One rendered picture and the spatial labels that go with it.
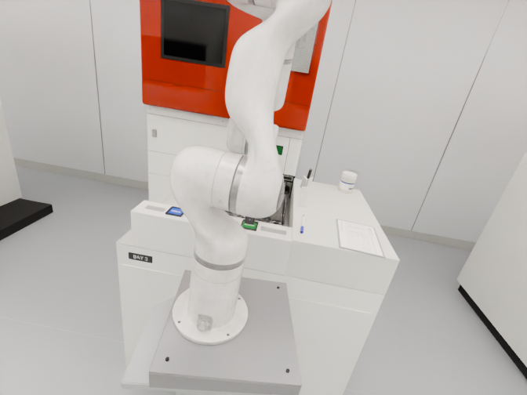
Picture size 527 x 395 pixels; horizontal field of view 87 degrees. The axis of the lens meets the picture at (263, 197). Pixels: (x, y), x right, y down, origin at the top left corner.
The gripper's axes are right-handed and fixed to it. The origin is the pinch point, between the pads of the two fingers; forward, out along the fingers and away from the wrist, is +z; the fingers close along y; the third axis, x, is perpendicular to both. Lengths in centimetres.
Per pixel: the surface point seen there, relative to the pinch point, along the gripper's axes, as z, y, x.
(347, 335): 39, -4, 43
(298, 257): 9.8, 2.4, 18.3
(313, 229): 1.7, -6.1, 22.5
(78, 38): -92, -192, -211
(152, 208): 3.6, -1.1, -34.6
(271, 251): 9.6, 2.4, 9.2
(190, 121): -29, -53, -43
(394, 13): -149, -179, 78
